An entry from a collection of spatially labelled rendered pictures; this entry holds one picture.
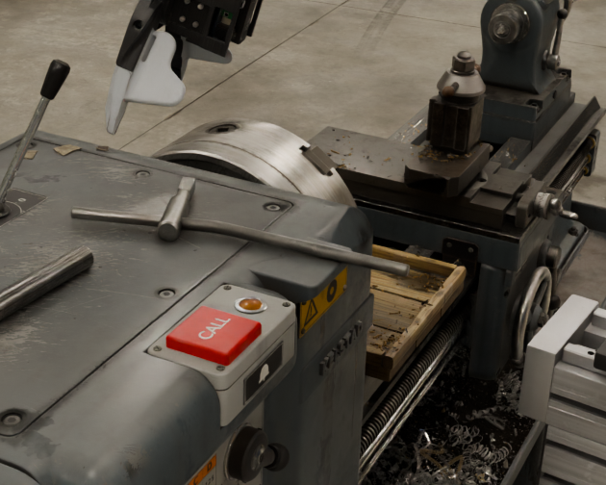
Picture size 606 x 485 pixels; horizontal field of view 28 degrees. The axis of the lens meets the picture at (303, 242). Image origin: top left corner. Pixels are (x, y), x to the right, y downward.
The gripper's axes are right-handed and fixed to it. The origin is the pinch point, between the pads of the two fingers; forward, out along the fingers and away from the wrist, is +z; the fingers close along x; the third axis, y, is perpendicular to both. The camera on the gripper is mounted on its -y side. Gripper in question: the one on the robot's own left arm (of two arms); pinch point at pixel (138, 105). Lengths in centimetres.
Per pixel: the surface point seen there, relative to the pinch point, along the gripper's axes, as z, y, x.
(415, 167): 32, 20, 86
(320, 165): 17.3, 11.2, 41.0
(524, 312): 49, 45, 87
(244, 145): 16.0, 2.7, 35.0
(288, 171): 16.6, 8.8, 34.2
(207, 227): 12.8, 7.4, 7.5
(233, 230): 12.0, 10.0, 7.6
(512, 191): 32, 35, 93
